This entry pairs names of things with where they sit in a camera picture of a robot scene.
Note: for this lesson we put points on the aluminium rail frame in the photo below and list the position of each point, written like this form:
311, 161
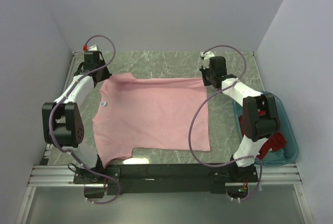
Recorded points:
51, 197

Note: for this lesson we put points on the black base beam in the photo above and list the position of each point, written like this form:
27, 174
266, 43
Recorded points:
172, 178

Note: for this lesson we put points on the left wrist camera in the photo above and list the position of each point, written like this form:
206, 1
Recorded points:
90, 48

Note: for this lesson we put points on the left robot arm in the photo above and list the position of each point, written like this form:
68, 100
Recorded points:
62, 122

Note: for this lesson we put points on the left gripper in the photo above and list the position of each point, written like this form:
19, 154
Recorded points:
101, 75

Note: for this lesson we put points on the red t shirt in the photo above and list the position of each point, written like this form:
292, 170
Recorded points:
273, 144

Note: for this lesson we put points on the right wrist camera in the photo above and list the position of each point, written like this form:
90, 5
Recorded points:
206, 55

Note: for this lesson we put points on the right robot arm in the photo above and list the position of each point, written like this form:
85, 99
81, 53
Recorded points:
260, 119

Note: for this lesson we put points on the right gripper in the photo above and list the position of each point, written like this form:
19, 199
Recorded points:
206, 78

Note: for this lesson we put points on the pink t shirt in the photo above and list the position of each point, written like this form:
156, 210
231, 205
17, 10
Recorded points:
152, 113

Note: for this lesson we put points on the blue plastic basket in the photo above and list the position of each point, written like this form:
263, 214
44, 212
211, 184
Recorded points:
289, 153

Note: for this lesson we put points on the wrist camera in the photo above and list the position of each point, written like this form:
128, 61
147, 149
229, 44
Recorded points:
90, 48
206, 55

